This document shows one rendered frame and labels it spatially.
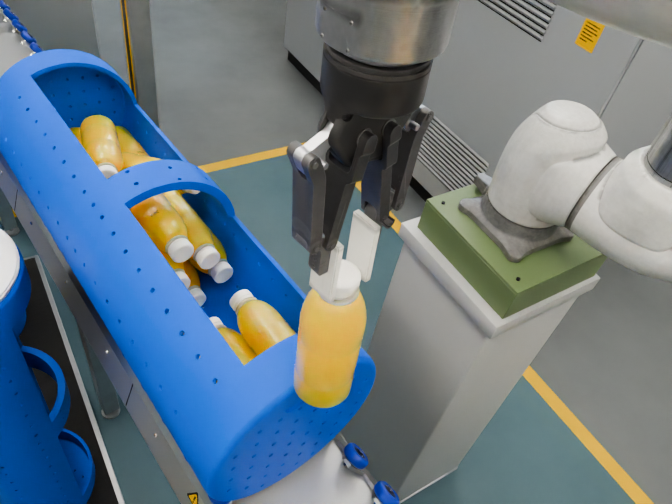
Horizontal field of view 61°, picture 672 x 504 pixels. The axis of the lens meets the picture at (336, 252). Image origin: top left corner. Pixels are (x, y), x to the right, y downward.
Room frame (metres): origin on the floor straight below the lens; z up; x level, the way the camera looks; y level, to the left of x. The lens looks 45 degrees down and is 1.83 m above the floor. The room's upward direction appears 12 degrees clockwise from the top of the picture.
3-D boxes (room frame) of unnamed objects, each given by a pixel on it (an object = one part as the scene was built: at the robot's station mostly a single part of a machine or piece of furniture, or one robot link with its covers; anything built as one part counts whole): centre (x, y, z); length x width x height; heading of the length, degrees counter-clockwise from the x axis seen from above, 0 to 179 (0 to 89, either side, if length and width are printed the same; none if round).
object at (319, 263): (0.34, 0.02, 1.49); 0.03 x 0.01 x 0.05; 140
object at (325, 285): (0.35, 0.01, 1.46); 0.03 x 0.01 x 0.07; 50
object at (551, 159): (0.94, -0.36, 1.25); 0.18 x 0.16 x 0.22; 55
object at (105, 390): (0.87, 0.62, 0.31); 0.06 x 0.06 x 0.63; 47
